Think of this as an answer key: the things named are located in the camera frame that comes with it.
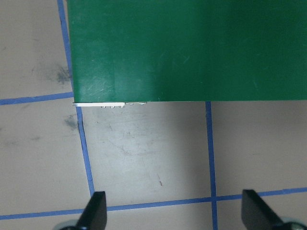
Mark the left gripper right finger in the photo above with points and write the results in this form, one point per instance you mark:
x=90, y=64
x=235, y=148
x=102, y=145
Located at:
x=256, y=214

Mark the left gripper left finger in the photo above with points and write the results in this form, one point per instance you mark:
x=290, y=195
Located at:
x=94, y=216

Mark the green conveyor belt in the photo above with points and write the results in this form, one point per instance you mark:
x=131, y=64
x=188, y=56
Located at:
x=138, y=51

